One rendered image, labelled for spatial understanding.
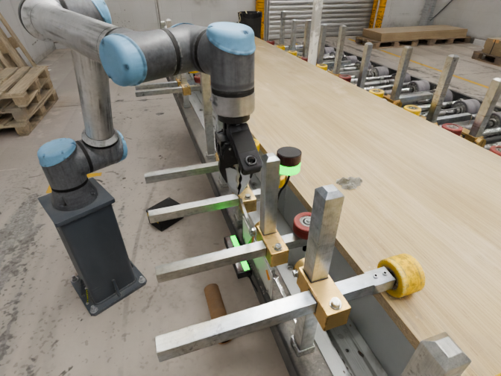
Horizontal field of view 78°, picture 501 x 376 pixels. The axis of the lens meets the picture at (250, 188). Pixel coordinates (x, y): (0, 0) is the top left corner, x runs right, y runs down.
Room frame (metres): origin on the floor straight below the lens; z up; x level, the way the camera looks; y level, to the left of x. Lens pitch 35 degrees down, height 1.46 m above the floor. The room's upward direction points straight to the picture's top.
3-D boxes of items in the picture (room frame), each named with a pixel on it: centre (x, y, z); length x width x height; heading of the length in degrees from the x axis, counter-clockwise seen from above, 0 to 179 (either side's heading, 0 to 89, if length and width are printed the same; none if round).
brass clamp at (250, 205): (0.86, 0.02, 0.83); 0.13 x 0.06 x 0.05; 19
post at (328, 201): (0.41, -0.13, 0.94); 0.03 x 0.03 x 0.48; 19
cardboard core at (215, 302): (0.94, 0.17, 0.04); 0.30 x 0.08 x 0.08; 19
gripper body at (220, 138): (0.66, 0.04, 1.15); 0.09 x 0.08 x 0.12; 19
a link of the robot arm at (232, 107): (0.65, 0.04, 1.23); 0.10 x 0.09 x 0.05; 109
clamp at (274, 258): (0.63, -0.06, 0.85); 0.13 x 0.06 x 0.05; 19
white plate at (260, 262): (0.67, -0.02, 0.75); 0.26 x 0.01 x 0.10; 19
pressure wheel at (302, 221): (0.64, -0.16, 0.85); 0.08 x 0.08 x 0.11
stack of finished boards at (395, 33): (8.41, -4.01, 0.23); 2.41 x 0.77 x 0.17; 106
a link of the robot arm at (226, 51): (0.66, 0.04, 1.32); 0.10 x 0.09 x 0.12; 46
